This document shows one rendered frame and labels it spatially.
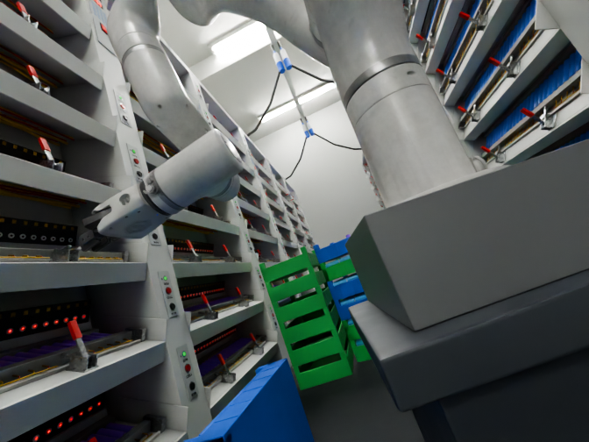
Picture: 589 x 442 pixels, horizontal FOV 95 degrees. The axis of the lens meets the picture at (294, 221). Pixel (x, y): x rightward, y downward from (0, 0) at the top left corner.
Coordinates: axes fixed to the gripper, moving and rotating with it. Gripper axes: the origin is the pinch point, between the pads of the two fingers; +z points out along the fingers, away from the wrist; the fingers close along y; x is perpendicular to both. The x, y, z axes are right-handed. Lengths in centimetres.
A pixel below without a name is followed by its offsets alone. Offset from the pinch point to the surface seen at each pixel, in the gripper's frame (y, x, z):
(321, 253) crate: 71, -17, -29
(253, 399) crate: 6.1, -38.7, -12.8
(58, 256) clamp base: -1.0, 0.7, 7.6
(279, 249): 158, 10, 6
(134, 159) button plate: 22.0, 29.6, 0.0
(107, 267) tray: 6.7, -2.7, 5.8
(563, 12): 25, -2, -109
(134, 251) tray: 17.7, 2.6, 7.3
